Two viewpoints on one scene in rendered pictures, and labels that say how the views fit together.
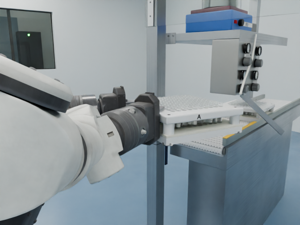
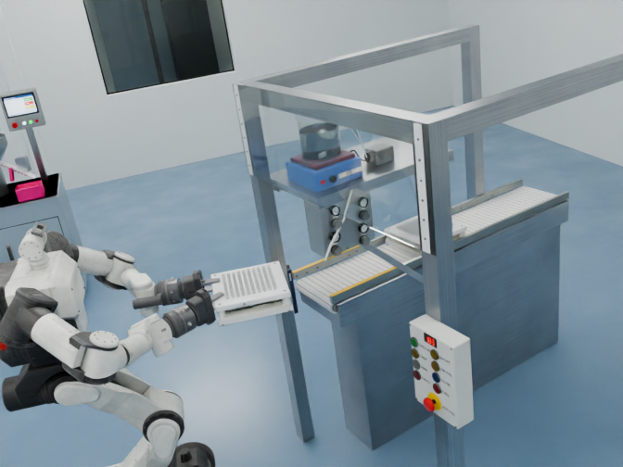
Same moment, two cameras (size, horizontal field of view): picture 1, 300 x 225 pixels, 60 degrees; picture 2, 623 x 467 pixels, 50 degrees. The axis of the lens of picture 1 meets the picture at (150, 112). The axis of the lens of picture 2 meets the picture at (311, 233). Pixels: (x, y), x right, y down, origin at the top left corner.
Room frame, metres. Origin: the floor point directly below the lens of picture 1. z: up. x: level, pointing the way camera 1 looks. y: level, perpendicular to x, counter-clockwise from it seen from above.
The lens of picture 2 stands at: (-1.06, -0.98, 2.03)
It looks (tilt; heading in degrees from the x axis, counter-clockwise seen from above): 24 degrees down; 20
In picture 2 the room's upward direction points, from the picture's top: 8 degrees counter-clockwise
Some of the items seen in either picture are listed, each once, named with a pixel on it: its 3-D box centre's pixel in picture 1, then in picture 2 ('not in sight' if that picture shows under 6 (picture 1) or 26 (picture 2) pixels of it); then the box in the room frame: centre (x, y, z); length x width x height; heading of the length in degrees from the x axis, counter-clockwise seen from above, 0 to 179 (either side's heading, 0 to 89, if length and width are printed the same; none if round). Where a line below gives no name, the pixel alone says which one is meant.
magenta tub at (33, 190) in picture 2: not in sight; (30, 191); (2.24, 2.06, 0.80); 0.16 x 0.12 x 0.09; 124
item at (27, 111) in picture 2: not in sight; (31, 137); (2.55, 2.20, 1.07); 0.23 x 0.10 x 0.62; 124
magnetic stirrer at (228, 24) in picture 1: (220, 22); not in sight; (1.12, -0.29, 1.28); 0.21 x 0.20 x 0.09; 49
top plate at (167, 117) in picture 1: (180, 106); (248, 284); (0.74, -0.09, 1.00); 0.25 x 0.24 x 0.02; 28
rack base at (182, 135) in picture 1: (180, 122); (251, 297); (0.74, -0.09, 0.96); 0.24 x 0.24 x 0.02; 28
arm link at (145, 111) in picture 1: (136, 124); (193, 313); (0.55, 0.03, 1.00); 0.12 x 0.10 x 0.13; 150
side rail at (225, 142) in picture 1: (274, 114); (462, 241); (1.47, -0.72, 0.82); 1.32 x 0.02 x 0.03; 139
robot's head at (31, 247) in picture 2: not in sight; (33, 247); (0.44, 0.46, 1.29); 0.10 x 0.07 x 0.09; 28
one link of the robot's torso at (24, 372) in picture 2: not in sight; (47, 378); (0.40, 0.54, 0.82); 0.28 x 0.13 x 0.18; 118
